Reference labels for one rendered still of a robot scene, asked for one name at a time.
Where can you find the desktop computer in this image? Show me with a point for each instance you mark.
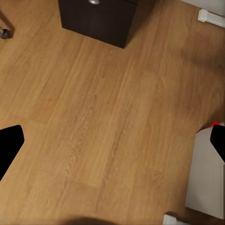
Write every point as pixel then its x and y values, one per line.
pixel 206 183

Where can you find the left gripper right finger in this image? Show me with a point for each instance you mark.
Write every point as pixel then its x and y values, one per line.
pixel 217 139

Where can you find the cabinet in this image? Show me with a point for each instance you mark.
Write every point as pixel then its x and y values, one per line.
pixel 105 20

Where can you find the swivel chair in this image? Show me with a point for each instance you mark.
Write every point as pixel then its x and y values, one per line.
pixel 4 33

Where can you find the desk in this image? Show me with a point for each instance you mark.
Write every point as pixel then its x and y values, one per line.
pixel 215 19

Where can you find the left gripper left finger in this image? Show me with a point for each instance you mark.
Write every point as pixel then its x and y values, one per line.
pixel 11 140

